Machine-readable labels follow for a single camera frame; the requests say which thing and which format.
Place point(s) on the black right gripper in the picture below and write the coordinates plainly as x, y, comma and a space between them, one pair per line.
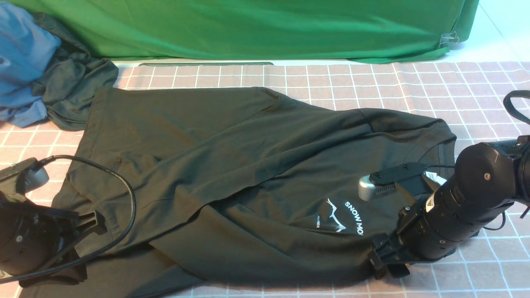
390, 254

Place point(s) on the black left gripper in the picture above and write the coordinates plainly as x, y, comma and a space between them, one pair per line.
62, 230

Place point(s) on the dark gray long-sleeve shirt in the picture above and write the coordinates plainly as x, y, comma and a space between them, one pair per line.
245, 186

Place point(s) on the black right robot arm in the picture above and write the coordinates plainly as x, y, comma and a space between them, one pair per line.
488, 178

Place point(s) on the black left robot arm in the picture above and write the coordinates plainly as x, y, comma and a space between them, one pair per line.
35, 237

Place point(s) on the dark green crumpled garment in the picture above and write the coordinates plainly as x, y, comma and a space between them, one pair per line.
71, 78

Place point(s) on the blue garment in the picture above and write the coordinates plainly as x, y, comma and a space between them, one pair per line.
25, 52

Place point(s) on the green backdrop cloth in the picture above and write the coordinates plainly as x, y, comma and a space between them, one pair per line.
365, 31

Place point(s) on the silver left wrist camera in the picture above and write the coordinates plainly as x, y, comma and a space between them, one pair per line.
23, 177

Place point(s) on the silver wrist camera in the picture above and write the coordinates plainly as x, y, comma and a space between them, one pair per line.
383, 182
23, 177

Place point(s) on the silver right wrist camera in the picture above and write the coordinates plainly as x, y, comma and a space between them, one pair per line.
383, 182

